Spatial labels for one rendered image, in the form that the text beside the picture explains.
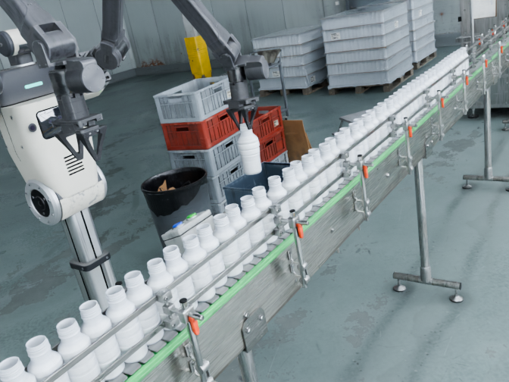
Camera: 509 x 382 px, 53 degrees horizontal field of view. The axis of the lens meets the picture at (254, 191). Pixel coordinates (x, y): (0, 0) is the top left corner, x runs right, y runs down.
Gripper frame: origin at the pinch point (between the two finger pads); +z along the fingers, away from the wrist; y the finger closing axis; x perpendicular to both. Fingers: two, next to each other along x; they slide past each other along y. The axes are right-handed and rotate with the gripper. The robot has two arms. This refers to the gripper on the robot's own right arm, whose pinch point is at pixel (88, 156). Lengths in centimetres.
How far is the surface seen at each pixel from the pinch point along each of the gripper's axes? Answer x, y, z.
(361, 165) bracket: 83, 27, 32
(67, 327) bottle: -26.4, 17.3, 23.4
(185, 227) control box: 21.4, 2.2, 28.0
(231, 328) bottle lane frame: 11, 21, 49
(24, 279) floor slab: 95, -264, 140
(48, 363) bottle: -31.8, 17.1, 27.3
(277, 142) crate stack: 320, -170, 104
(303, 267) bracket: 39, 27, 46
